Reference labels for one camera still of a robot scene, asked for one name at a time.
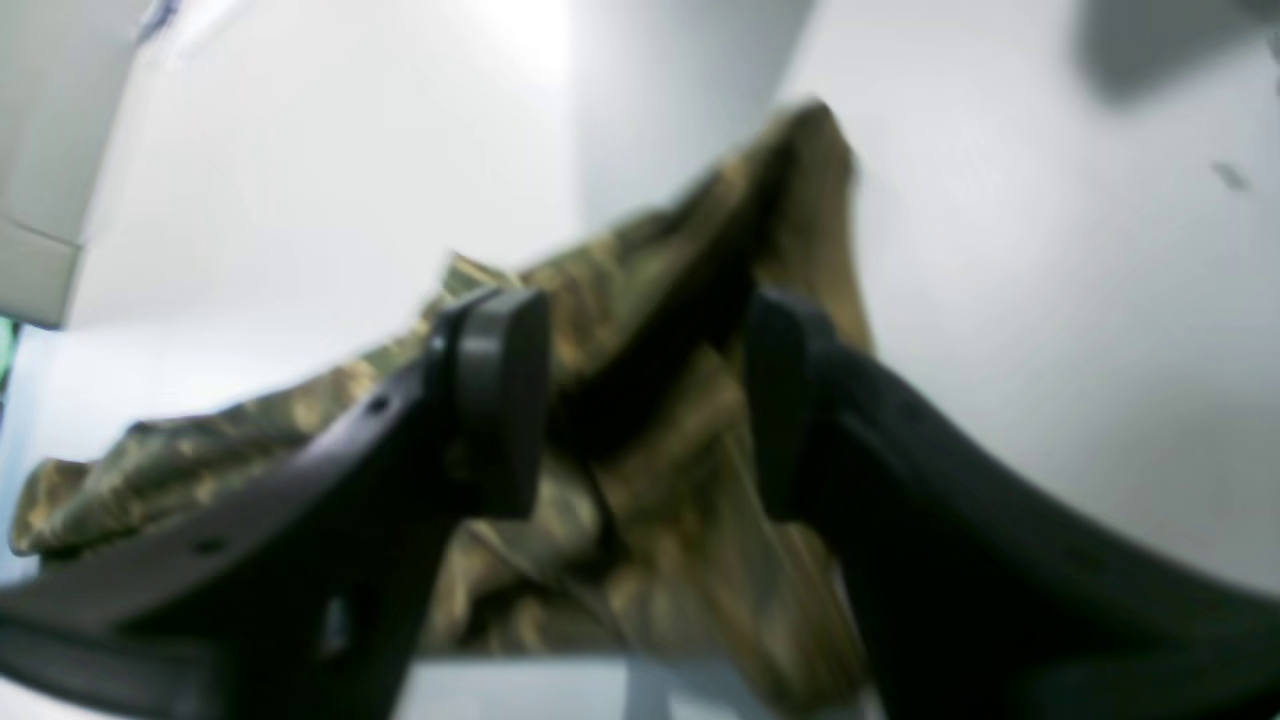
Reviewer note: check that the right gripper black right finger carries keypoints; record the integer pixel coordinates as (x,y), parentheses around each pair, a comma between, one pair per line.
(976,594)

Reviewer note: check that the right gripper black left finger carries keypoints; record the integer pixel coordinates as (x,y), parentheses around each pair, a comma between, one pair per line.
(305,593)

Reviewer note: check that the camouflage T-shirt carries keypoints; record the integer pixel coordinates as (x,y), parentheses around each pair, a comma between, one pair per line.
(647,535)

